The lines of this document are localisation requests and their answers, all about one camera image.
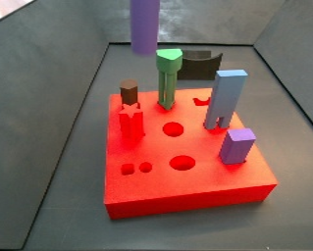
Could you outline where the brown hexagonal peg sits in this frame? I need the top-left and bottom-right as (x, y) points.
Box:
(119, 79), (138, 105)

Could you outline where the green tall peg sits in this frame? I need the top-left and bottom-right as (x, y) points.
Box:
(156, 49), (182, 110)

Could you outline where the red peg board block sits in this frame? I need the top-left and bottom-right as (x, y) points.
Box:
(103, 88), (278, 219)

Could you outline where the red star peg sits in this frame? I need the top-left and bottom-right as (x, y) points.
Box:
(119, 103), (146, 140)

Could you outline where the black curved holder stand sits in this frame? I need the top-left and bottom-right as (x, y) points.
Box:
(176, 50), (222, 80)

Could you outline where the purple cylinder peg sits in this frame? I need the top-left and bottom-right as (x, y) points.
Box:
(130, 0), (159, 55)

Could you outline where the purple square peg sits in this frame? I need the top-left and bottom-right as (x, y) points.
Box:
(219, 128), (255, 165)

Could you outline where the blue arch-shaped peg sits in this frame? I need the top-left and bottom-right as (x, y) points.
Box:
(205, 70), (247, 129)

